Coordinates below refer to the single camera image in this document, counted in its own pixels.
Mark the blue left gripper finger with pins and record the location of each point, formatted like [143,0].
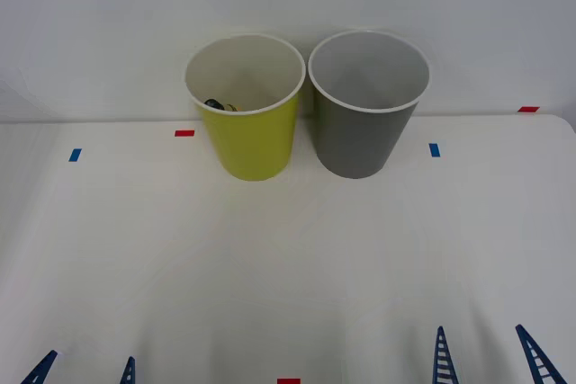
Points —
[128,372]
[39,370]

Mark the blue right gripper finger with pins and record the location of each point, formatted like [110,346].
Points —
[444,361]
[540,366]

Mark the yellow bottle with black cap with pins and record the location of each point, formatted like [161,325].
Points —
[215,102]

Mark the grey plastic bin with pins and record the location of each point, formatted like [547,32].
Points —
[360,141]

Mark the yellow-green plastic bin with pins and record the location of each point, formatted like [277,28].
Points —
[252,145]

